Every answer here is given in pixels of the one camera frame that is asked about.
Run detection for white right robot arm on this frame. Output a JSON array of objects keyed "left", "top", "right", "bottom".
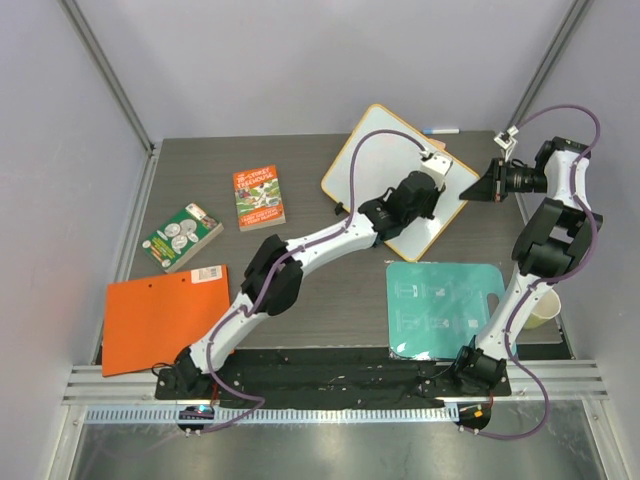
[{"left": 451, "top": 137, "right": 603, "bottom": 395}]

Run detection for light green paper cup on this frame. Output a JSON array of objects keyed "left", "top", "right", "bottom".
[{"left": 523, "top": 289, "right": 562, "bottom": 330}]

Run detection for blue-capped whiteboard marker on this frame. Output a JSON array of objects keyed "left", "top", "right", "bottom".
[{"left": 421, "top": 128, "right": 460, "bottom": 135}]

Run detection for green paperback book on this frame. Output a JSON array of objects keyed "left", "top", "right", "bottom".
[{"left": 140, "top": 203, "right": 224, "bottom": 273}]

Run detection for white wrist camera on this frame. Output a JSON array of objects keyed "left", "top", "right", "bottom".
[
  {"left": 420, "top": 150, "right": 453, "bottom": 179},
  {"left": 494, "top": 125, "right": 519, "bottom": 162}
]

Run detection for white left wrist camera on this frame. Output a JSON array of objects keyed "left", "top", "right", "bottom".
[{"left": 420, "top": 150, "right": 453, "bottom": 179}]

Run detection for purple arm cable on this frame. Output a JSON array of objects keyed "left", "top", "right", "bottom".
[
  {"left": 459, "top": 103, "right": 604, "bottom": 440},
  {"left": 199, "top": 128, "right": 431, "bottom": 434}
]

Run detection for perforated cable duct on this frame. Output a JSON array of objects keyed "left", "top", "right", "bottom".
[{"left": 85, "top": 404, "right": 459, "bottom": 425}]

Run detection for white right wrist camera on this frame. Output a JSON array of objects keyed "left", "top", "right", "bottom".
[{"left": 494, "top": 125, "right": 519, "bottom": 162}]

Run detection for yellow-framed whiteboard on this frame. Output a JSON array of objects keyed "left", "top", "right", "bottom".
[{"left": 321, "top": 104, "right": 479, "bottom": 262}]

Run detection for teal plastic cutting board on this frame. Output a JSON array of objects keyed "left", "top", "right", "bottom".
[{"left": 386, "top": 262, "right": 505, "bottom": 361}]

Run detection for orange folder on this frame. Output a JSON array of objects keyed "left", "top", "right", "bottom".
[{"left": 102, "top": 265, "right": 230, "bottom": 377}]

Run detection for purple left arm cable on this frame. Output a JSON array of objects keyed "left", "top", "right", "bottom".
[{"left": 199, "top": 128, "right": 431, "bottom": 434}]

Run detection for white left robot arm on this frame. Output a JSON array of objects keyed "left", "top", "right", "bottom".
[{"left": 161, "top": 170, "right": 446, "bottom": 399}]

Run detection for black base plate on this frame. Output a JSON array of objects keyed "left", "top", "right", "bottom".
[{"left": 152, "top": 347, "right": 488, "bottom": 410}]

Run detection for orange treehouse book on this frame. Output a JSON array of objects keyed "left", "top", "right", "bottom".
[{"left": 233, "top": 165, "right": 286, "bottom": 232}]

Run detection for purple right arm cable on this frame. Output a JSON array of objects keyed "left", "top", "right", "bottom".
[{"left": 459, "top": 103, "right": 604, "bottom": 440}]

